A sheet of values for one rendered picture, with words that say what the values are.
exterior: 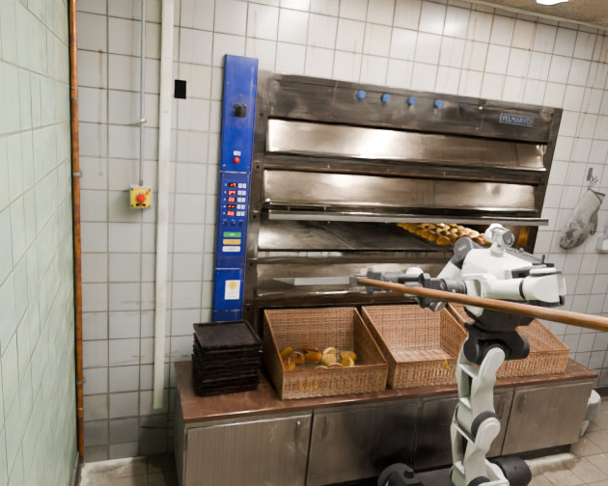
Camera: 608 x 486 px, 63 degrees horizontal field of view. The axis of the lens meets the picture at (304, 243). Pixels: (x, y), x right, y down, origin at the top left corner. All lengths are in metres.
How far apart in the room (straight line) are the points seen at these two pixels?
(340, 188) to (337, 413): 1.17
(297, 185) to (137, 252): 0.88
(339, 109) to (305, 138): 0.24
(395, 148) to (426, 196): 0.36
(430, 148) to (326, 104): 0.68
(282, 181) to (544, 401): 1.98
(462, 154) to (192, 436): 2.10
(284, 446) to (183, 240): 1.12
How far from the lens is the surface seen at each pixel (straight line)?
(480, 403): 2.42
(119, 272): 2.60
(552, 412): 3.41
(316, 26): 2.66
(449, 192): 3.08
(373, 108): 2.78
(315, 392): 2.50
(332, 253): 2.79
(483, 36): 3.13
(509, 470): 2.79
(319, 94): 2.66
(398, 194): 2.88
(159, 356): 2.77
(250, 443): 2.48
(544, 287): 1.76
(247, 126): 2.50
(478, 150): 3.15
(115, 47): 2.49
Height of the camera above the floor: 1.87
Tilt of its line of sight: 14 degrees down
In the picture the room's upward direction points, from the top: 5 degrees clockwise
